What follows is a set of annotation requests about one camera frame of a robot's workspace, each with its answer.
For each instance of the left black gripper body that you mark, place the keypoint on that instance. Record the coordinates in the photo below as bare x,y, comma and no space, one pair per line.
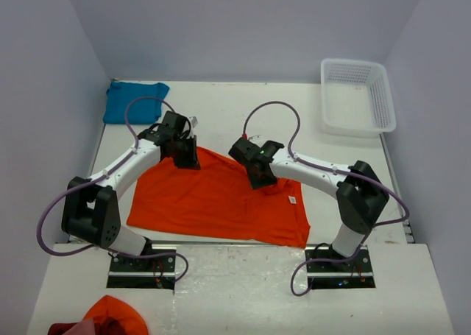
180,137

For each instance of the orange t shirt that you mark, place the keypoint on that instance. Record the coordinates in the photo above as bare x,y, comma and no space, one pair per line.
217,201

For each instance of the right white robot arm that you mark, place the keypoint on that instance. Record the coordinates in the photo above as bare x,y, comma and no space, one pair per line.
356,188

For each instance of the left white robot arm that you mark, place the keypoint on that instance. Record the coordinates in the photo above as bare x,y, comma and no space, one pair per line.
91,212

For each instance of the folded blue t shirt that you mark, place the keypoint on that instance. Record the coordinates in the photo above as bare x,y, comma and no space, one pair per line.
145,111

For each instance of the white plastic basket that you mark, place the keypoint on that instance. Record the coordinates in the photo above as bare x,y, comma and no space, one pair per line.
356,98

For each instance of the orange cloth in pile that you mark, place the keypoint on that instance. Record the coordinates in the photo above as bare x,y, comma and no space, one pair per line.
113,316

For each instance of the pink cloth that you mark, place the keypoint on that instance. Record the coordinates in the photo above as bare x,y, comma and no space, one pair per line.
85,327

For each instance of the dark red cloth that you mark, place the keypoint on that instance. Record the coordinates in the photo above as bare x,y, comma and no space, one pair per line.
64,328

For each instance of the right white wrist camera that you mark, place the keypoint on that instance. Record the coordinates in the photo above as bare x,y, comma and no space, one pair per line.
255,138

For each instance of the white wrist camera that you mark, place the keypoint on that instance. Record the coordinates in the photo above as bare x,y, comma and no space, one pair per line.
255,138
193,121

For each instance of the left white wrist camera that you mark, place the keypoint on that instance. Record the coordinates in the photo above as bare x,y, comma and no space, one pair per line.
193,121

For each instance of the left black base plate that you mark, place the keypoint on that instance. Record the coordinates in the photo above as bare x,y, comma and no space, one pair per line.
150,273

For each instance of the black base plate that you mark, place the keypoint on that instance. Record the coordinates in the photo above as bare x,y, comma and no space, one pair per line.
150,273
356,274

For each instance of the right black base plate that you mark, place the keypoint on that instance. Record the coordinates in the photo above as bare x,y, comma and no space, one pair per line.
356,274

